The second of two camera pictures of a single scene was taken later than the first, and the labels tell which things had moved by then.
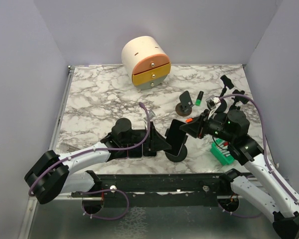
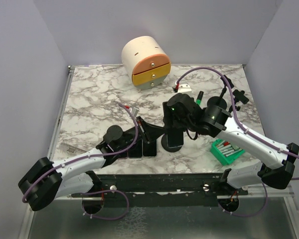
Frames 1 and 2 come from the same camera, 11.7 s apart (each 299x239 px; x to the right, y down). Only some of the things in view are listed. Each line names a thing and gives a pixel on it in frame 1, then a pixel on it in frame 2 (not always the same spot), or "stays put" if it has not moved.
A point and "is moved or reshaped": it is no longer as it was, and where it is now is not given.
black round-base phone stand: [228, 85] stays put
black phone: [136, 153] stays put
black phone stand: [242, 99] stays put
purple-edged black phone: [121, 154] stays put
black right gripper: [198, 127] → [168, 111]
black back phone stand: [183, 152] is moved or reshaped
